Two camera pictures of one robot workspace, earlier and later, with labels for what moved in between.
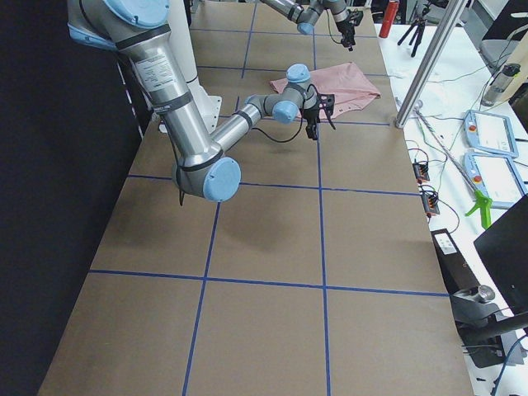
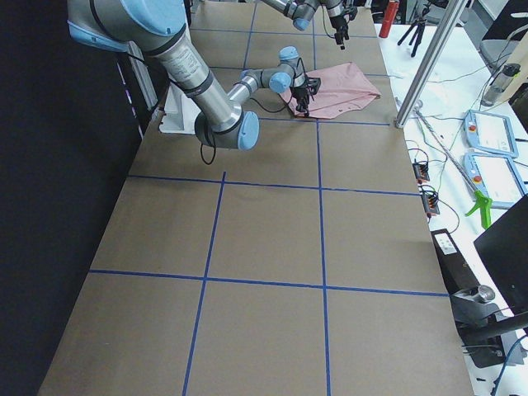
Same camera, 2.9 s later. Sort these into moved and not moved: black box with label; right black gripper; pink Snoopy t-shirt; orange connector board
Moved: right black gripper
Not moved: orange connector board; black box with label; pink Snoopy t-shirt
